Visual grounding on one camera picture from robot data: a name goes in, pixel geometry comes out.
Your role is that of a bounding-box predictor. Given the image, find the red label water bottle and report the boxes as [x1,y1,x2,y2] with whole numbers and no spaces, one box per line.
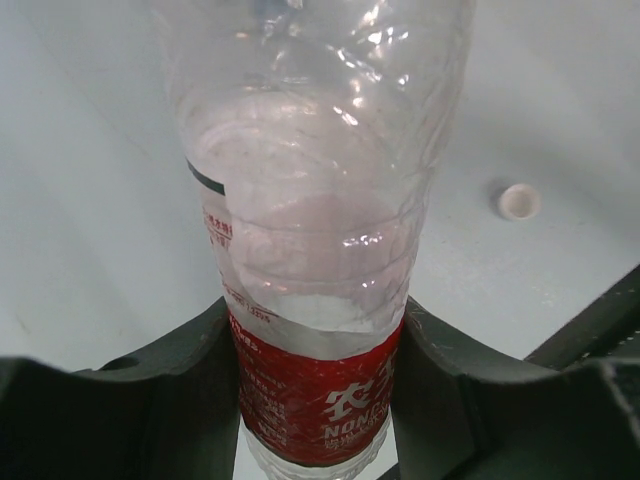
[152,1,476,479]

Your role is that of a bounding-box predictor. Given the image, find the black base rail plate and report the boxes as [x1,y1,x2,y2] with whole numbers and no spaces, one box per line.
[526,268,640,370]

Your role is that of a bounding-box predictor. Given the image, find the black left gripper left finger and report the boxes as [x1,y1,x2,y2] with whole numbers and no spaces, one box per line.
[1,301,239,479]

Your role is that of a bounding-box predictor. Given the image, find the white bottle cap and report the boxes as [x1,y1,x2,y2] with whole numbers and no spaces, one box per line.
[496,183,542,221]

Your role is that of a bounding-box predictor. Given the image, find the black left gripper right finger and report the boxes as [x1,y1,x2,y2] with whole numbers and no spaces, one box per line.
[391,301,639,479]

